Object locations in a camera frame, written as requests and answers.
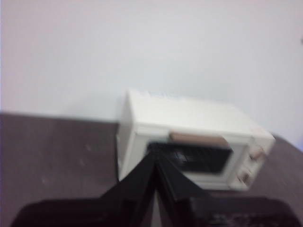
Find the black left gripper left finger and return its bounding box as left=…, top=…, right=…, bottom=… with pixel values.
left=10, top=141, right=158, bottom=227

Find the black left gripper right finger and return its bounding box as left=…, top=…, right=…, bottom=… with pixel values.
left=153, top=141, right=299, bottom=227

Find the beige oven knob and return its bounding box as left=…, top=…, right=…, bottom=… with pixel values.
left=250, top=148, right=265, bottom=162
left=239, top=171, right=253, bottom=186

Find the white Toshiba toaster oven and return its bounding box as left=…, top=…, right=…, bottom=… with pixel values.
left=116, top=88, right=276, bottom=191

